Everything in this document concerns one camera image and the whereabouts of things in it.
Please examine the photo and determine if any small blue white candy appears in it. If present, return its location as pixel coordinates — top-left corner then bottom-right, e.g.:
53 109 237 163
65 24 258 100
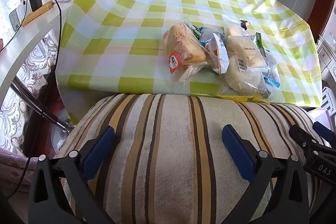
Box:
264 76 280 87

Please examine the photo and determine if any brown bread packet red label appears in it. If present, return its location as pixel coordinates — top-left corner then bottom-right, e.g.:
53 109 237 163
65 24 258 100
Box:
163 18 210 93

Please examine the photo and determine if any chrome table leg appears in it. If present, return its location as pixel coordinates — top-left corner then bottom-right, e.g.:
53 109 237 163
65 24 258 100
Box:
10 77 72 132

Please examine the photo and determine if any white packet with green edge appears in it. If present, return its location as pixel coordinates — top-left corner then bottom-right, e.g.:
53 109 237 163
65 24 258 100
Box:
249 32 263 51

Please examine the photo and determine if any round flatbread clear packet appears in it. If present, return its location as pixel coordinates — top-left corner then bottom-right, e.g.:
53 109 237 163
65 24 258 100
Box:
223 56 265 96

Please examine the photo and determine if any black cable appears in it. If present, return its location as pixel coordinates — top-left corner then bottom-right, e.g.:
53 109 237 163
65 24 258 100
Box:
8 0 63 198

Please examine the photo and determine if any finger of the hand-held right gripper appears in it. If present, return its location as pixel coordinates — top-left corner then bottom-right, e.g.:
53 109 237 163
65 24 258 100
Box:
314 121 336 147
289 125 336 159

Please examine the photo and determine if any lace curtain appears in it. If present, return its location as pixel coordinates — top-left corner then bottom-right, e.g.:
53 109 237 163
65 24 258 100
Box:
0 32 58 151

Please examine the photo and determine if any square pastry clear packet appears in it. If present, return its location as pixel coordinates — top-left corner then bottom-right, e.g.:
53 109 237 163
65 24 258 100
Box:
223 15 243 38

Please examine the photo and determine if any white slatted stool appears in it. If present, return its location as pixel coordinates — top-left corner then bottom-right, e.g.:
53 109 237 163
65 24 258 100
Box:
322 88 336 114

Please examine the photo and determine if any yellow power strip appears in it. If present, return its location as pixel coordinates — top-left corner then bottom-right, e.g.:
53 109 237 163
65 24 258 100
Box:
21 0 55 28

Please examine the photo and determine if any white ornate dresser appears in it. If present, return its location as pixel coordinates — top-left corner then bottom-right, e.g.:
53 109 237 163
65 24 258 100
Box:
316 30 336 75

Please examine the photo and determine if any blue white snack packet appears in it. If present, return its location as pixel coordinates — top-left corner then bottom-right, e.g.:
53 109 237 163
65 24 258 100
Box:
194 26 226 44

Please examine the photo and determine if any small white device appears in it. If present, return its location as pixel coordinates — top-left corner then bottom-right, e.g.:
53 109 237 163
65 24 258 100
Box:
9 10 21 30

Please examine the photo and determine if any pink floral bedspread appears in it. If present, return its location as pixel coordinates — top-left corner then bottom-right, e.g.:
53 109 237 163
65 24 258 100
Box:
0 149 34 198

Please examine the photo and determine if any white curved desk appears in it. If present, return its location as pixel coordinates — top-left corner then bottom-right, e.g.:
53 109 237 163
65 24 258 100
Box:
0 1 69 104

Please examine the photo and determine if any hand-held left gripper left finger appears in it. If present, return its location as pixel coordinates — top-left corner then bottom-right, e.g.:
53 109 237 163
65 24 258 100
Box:
28 126 116 224

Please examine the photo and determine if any green checkered tablecloth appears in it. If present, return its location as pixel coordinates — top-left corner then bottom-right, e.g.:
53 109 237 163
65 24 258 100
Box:
55 0 323 105

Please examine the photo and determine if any orange white snack packet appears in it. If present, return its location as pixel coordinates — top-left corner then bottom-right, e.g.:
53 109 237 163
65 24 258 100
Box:
206 32 230 75

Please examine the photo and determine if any white box with purple edge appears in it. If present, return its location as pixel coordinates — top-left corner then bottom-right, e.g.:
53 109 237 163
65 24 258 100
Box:
310 106 336 123

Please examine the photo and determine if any black charger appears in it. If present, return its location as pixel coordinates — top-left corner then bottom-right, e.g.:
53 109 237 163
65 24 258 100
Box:
29 0 44 12

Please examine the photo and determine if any pale bun clear packet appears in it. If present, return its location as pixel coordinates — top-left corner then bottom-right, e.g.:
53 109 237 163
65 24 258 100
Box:
227 35 265 69

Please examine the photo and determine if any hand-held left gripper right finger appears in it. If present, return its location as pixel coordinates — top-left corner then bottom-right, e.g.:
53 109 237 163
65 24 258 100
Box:
222 124 311 224

